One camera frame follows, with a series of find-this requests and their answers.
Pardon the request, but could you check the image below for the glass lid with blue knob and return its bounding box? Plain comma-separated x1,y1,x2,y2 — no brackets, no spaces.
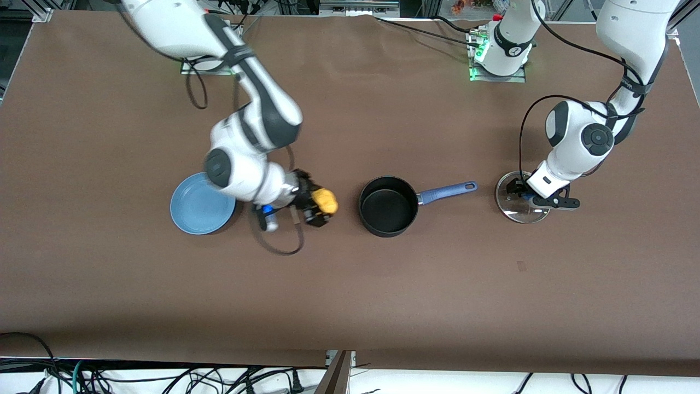
495,171,552,224

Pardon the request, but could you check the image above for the brown table cover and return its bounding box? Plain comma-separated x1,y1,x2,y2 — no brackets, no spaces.
0,10,700,378

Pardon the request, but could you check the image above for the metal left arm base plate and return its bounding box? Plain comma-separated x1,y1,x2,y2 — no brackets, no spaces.
466,27,527,83

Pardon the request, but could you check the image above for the black cable lying between bases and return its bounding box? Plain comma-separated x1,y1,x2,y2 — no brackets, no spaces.
375,16,477,45

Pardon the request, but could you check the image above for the aluminium frame corner profile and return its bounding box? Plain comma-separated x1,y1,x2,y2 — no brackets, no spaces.
664,0,700,39

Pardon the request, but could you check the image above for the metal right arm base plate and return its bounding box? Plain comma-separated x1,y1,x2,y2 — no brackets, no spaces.
180,55,242,76

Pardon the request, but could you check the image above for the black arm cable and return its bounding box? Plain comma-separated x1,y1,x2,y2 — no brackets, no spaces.
517,0,649,181
185,55,305,257

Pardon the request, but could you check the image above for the looped black floor cable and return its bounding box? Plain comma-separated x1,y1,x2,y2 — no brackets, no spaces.
0,332,62,394

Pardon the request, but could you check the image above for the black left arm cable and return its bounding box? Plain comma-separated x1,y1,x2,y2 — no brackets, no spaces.
517,0,649,181

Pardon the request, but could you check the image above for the black pot with blue handle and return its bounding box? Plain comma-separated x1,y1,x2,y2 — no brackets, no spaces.
358,176,479,239

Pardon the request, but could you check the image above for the yellow potato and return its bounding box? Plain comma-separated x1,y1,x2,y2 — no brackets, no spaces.
311,188,339,215

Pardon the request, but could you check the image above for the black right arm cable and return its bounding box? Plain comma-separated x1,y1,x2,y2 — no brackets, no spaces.
185,55,305,257

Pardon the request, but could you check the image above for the grey box with ports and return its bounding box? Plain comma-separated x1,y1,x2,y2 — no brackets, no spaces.
319,0,400,17

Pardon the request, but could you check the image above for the aluminium profile post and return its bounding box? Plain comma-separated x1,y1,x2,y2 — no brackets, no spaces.
314,350,357,394

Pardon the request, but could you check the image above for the blue round plate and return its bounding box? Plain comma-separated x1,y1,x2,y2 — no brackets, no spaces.
170,172,237,235

